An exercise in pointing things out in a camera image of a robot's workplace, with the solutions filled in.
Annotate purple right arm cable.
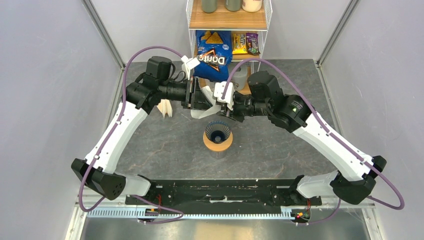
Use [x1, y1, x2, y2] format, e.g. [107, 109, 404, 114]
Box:
[221, 58, 406, 226]

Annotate yellow M&M candy bag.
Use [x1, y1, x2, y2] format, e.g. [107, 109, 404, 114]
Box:
[232, 32, 248, 55]

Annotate white wire shelf rack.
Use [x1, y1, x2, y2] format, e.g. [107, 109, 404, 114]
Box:
[186, 0, 273, 96]

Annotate green bottle middle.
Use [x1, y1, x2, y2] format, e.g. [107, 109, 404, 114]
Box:
[224, 0, 242, 12]

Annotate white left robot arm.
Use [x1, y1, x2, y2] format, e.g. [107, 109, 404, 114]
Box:
[71, 55, 219, 205]

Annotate cream paper coffee filters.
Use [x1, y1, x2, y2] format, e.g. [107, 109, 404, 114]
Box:
[156, 99, 173, 118]

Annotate cream lotion bottle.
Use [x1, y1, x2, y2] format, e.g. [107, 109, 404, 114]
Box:
[242, 0, 263, 13]

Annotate single white paper filter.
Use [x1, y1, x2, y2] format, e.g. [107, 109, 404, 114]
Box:
[190, 86, 221, 119]

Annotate blue plastic coffee dripper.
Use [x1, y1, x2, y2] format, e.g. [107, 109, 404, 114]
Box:
[205, 121, 231, 144]

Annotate grey toilet paper roll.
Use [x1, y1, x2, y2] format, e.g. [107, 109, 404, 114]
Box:
[231, 64, 249, 91]

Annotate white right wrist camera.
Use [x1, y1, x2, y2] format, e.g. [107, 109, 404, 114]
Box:
[213, 81, 235, 111]

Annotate blue Doritos chip bag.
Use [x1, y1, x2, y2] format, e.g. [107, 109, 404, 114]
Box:
[193, 30, 233, 82]

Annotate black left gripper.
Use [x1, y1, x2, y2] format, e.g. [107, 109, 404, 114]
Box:
[159, 76, 215, 112]

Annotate brown M&M candy bag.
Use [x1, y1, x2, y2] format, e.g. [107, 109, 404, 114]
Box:
[246, 32, 260, 56]

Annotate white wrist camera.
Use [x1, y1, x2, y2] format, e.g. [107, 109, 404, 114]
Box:
[181, 55, 200, 80]
[213, 81, 235, 111]

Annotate glass carafe with wooden band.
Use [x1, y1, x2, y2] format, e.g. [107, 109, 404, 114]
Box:
[210, 151, 226, 160]

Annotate wooden ring dripper stand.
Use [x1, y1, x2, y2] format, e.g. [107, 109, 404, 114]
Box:
[202, 132, 234, 152]

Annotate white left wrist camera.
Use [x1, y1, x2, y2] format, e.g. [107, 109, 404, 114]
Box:
[181, 55, 200, 80]

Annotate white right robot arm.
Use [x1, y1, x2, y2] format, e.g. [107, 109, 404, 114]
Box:
[213, 71, 387, 205]

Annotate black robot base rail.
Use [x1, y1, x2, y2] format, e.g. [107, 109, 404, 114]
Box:
[144, 177, 322, 217]

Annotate green bottle left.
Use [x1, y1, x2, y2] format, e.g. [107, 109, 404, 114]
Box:
[201, 0, 218, 14]

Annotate green bottle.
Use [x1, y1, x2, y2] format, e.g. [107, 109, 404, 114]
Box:
[224, 0, 242, 12]
[201, 0, 218, 14]

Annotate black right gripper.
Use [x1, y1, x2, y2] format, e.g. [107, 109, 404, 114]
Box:
[216, 91, 271, 123]

